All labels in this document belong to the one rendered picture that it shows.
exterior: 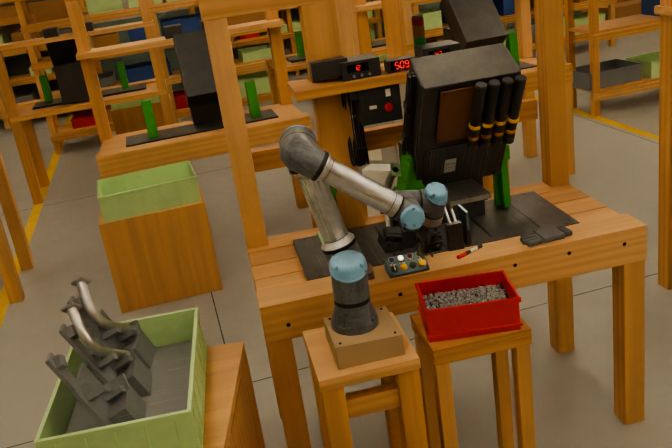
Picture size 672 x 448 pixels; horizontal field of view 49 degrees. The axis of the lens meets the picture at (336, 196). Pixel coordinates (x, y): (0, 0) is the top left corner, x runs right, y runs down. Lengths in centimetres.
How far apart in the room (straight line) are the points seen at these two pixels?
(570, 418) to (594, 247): 86
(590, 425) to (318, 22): 203
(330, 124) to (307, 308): 83
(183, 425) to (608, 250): 172
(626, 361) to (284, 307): 144
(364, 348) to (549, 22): 170
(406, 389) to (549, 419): 122
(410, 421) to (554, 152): 154
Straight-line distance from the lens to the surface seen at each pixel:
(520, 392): 269
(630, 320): 323
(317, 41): 305
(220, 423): 234
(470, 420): 350
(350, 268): 228
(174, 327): 267
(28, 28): 952
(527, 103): 348
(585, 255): 299
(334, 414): 239
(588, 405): 359
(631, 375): 337
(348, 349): 231
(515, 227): 307
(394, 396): 242
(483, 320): 251
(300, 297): 269
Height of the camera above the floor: 211
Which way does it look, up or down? 19 degrees down
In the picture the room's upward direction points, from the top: 8 degrees counter-clockwise
